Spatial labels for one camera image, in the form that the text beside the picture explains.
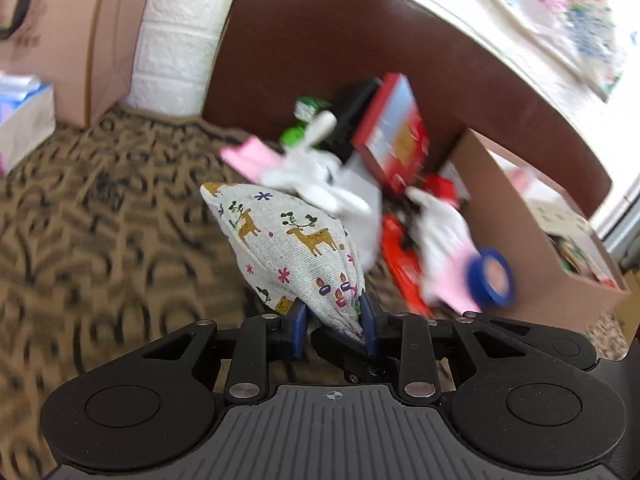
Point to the floral cloth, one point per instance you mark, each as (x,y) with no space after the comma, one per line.
(565,15)

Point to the black rectangular item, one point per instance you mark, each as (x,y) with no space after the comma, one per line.
(355,110)

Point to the red gift box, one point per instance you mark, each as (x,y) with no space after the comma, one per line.
(395,130)

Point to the brown cardboard box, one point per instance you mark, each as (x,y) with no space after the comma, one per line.
(500,250)

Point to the blue tape roll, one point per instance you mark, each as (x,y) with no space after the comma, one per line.
(492,280)

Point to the red packet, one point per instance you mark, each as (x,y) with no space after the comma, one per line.
(400,255)

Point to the white plush toy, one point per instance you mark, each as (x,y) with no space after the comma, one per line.
(310,175)

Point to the large cardboard box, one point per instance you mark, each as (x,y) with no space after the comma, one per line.
(75,35)

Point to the patterned snack packet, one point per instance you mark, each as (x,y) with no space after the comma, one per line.
(580,260)

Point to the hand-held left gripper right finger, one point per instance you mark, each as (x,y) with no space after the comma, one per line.
(368,320)

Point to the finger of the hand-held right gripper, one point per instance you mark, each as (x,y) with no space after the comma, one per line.
(345,360)

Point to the deer-print fabric pouch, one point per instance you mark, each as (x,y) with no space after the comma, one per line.
(285,240)

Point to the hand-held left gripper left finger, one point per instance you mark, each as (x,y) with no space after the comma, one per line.
(298,327)

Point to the dark brown board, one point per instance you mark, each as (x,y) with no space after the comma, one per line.
(310,35)

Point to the white tissue box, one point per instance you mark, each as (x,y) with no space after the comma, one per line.
(25,120)

